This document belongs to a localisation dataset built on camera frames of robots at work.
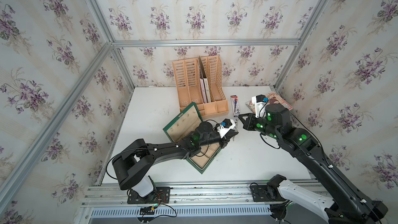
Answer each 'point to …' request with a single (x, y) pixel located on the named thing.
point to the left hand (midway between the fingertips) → (240, 136)
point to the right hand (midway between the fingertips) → (240, 116)
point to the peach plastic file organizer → (187, 76)
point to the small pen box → (235, 106)
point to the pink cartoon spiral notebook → (273, 97)
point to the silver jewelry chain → (236, 126)
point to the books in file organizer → (204, 84)
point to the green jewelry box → (183, 125)
